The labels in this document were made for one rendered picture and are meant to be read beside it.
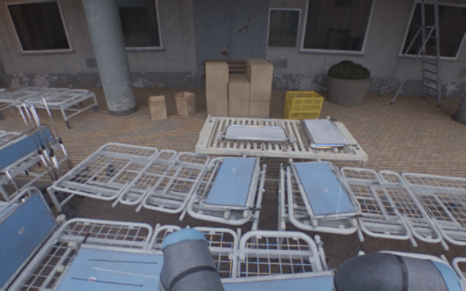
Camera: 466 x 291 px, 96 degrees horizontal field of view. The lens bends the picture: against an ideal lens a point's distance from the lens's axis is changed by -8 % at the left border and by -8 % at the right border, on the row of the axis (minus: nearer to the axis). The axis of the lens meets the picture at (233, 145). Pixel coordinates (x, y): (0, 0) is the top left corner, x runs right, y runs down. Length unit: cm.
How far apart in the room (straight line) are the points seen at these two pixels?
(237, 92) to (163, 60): 325
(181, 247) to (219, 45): 619
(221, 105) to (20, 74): 704
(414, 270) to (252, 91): 394
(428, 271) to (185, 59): 660
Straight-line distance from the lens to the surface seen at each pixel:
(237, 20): 649
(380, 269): 67
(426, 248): 296
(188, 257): 57
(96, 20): 508
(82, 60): 815
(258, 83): 431
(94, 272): 173
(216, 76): 420
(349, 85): 586
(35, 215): 207
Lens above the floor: 189
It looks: 30 degrees down
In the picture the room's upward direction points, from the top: straight up
